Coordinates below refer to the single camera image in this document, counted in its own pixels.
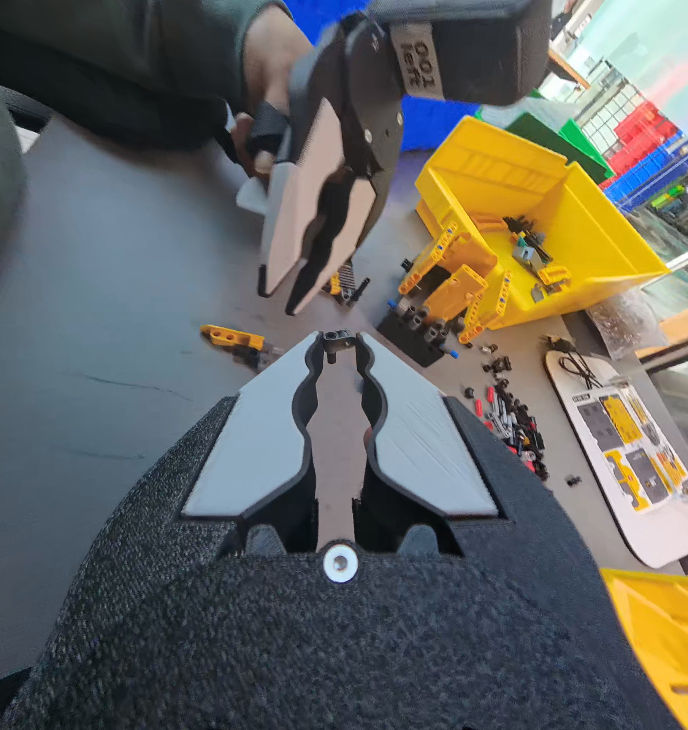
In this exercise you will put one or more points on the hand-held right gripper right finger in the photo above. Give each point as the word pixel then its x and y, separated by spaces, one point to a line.
pixel 430 456

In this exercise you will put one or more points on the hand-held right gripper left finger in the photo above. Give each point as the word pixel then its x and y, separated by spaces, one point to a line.
pixel 253 456

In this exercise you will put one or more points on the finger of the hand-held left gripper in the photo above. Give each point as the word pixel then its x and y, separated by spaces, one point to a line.
pixel 350 222
pixel 304 183

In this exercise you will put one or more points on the black lego connector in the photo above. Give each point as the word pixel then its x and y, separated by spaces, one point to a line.
pixel 338 339

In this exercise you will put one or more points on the yellow black lego model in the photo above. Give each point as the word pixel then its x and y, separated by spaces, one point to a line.
pixel 447 291

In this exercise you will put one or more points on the small yellow lego subassembly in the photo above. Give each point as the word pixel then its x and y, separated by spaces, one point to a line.
pixel 232 338

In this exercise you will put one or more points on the person's left forearm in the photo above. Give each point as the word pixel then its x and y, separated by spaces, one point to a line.
pixel 150 34

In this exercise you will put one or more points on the yellow lego subassembly with rack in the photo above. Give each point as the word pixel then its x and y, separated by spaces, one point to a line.
pixel 346 283

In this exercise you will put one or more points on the pile of small lego pins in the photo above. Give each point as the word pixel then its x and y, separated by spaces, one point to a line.
pixel 509 416

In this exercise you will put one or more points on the black lego parts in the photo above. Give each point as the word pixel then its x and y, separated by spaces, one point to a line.
pixel 521 228

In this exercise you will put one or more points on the grey lego piece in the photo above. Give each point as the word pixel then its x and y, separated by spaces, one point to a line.
pixel 530 253

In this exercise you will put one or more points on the short yellow lego beam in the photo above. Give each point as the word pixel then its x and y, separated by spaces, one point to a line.
pixel 553 274

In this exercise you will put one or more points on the person's left hand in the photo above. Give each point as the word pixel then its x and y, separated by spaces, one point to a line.
pixel 270 46

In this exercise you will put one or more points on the clear plastic bag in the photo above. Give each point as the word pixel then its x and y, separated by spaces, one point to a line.
pixel 509 112

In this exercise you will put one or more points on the blue storage bin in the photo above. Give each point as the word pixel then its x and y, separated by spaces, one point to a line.
pixel 435 123

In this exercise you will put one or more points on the green storage bin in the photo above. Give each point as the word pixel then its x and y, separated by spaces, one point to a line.
pixel 566 143

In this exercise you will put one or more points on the large yellow storage bin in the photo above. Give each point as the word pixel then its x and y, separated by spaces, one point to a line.
pixel 492 183

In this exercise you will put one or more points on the stack of red blue bins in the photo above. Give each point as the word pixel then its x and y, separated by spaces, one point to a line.
pixel 652 154

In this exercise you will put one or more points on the printed instruction sheet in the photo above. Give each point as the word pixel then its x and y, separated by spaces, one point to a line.
pixel 629 439

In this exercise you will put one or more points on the bubble wrap sheet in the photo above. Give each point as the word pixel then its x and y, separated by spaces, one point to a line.
pixel 623 319

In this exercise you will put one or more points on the white book stand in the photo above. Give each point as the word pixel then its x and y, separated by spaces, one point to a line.
pixel 663 530

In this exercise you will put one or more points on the yellow bin with small parts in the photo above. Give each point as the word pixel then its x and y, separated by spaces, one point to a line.
pixel 663 639

